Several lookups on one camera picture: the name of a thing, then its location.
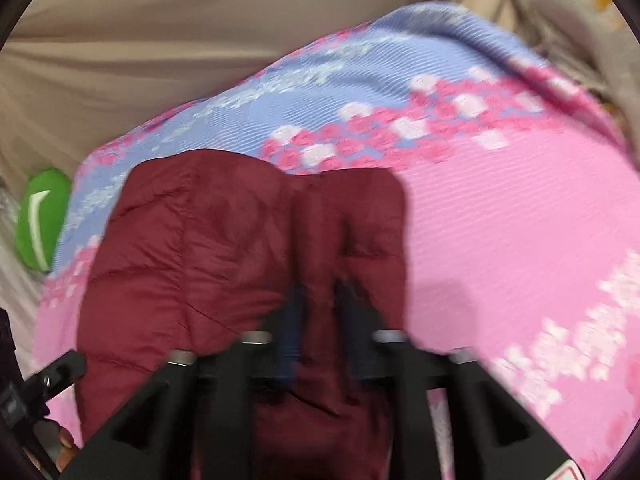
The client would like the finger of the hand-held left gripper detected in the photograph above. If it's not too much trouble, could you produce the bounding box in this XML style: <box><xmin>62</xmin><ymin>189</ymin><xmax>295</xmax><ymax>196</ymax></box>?
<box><xmin>30</xmin><ymin>350</ymin><xmax>88</xmax><ymax>401</ymax></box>

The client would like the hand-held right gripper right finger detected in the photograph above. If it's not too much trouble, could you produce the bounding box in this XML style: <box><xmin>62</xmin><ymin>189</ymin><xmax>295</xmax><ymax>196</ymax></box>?
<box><xmin>334</xmin><ymin>282</ymin><xmax>576</xmax><ymax>480</ymax></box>

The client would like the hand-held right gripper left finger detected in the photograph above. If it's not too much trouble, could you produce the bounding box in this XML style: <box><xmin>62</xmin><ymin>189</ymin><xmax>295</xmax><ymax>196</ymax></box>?
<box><xmin>62</xmin><ymin>285</ymin><xmax>307</xmax><ymax>480</ymax></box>

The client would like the maroon puffer jacket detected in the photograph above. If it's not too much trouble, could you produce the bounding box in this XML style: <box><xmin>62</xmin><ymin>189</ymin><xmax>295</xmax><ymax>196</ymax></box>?
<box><xmin>75</xmin><ymin>149</ymin><xmax>416</xmax><ymax>480</ymax></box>

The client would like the person's left hand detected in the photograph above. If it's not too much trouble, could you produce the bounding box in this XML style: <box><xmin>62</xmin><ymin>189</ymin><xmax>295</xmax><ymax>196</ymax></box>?
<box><xmin>25</xmin><ymin>425</ymin><xmax>81</xmax><ymax>473</ymax></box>

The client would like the green pillow with white stripe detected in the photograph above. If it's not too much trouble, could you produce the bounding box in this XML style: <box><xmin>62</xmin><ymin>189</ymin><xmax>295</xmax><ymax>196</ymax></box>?
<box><xmin>15</xmin><ymin>169</ymin><xmax>73</xmax><ymax>273</ymax></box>

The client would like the pink and blue floral blanket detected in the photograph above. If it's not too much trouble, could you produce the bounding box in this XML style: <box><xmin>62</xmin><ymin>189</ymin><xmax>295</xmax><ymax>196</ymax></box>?
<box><xmin>32</xmin><ymin>2</ymin><xmax>640</xmax><ymax>480</ymax></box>

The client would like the grey patterned cloth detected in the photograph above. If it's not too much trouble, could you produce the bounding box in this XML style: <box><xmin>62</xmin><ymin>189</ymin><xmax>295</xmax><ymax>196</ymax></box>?
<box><xmin>435</xmin><ymin>0</ymin><xmax>640</xmax><ymax>161</ymax></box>

